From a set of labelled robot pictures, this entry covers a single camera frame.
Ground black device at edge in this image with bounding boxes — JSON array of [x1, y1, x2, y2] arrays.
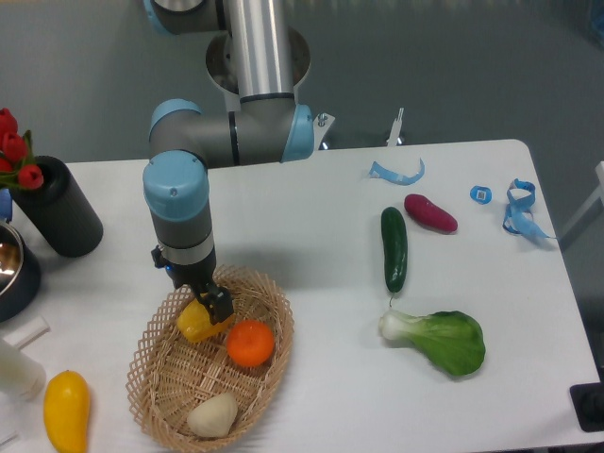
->
[[570, 382, 603, 432]]

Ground blue ribbon strap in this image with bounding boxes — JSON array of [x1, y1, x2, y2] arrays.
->
[[501, 178, 558, 244]]

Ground yellow bell pepper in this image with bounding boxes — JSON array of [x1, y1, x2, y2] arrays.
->
[[176, 299, 235, 344]]

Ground green bok choy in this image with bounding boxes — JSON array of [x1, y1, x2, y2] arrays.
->
[[378, 309, 486, 377]]

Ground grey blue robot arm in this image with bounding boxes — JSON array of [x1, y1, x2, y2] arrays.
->
[[143, 1, 314, 324]]

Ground purple sweet potato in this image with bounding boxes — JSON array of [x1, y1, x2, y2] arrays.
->
[[404, 193, 458, 234]]

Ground dark metal pot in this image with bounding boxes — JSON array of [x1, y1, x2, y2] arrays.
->
[[1, 221, 42, 322]]

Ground yellow mango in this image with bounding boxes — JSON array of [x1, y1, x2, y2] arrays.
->
[[43, 370, 91, 453]]

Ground curved blue paper strip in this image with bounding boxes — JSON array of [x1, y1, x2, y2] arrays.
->
[[368, 159, 426, 186]]

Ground black cylindrical vase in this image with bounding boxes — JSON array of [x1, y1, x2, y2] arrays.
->
[[10, 156, 104, 258]]

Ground green cucumber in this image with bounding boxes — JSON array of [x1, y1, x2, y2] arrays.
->
[[380, 207, 409, 305]]

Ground white plastic bottle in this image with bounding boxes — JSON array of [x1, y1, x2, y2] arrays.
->
[[1, 340, 46, 400]]

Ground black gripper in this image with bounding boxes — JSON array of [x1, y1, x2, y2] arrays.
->
[[151, 245, 234, 325]]

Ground red tulip bouquet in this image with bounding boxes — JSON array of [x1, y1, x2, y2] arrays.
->
[[1, 108, 44, 191]]

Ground small blue tag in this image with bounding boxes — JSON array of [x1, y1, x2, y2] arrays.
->
[[470, 185, 493, 205]]

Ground orange fruit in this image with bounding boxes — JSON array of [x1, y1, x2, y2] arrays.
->
[[226, 320, 275, 367]]

